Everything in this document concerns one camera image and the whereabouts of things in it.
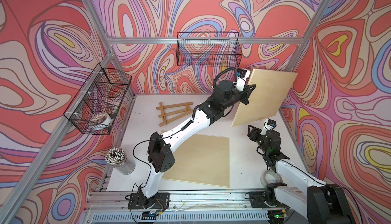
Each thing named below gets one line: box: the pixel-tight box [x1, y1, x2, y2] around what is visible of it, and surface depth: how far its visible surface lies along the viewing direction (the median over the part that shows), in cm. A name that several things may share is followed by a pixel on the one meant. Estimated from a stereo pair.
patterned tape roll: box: [90, 112, 112, 126], surface depth 74 cm
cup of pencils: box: [104, 147, 136, 176], surface depth 72 cm
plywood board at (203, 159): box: [162, 133, 231, 188], surface depth 86 cm
